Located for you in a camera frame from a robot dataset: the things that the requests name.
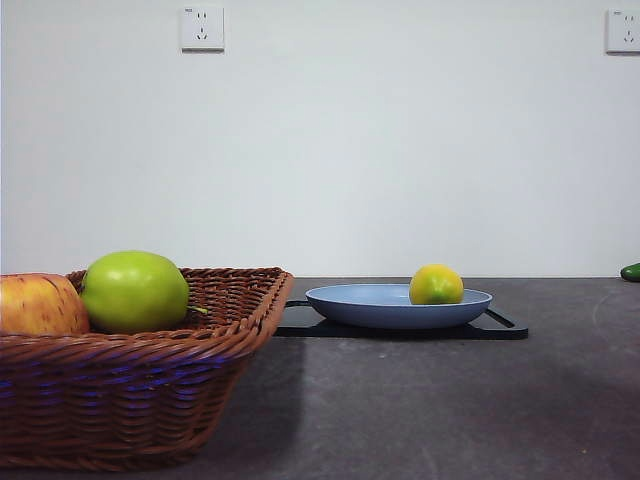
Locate white wall socket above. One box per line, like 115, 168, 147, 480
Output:
605, 8, 640, 56
180, 3, 226, 54

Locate yellow lemon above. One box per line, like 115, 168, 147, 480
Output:
408, 263, 465, 306

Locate green apple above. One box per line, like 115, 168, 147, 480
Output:
79, 249, 191, 335

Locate brown wicker basket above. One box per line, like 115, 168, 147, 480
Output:
0, 266, 296, 472

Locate black flat tray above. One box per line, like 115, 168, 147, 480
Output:
272, 298, 530, 341

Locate red yellow apple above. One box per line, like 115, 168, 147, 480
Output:
0, 272, 91, 337

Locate blue round plate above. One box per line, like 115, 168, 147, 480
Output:
304, 282, 494, 331

